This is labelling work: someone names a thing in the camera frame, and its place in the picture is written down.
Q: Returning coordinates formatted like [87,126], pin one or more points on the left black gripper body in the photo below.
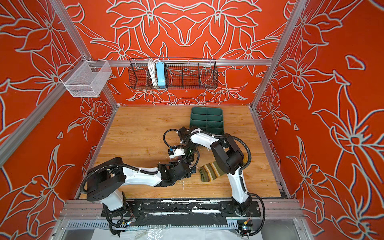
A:
[173,164]

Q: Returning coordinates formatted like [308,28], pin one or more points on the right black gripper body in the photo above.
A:
[188,151]

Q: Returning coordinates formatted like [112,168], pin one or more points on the green striped sock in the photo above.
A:
[210,172]

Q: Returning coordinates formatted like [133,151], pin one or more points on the green divided plastic tray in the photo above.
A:
[208,119]

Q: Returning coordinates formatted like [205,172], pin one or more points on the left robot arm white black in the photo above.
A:
[102,182]

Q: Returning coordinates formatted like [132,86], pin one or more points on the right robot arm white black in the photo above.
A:
[231,155]

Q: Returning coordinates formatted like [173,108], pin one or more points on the light blue box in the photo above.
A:
[160,67]

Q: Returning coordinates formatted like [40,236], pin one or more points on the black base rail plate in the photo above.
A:
[199,213]

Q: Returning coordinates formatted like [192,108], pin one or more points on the black wire wall basket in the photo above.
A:
[180,73]

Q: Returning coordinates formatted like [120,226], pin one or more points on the white slotted cable duct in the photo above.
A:
[104,225]

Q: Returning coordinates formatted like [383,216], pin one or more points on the clear mesh wall basket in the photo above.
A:
[86,79]

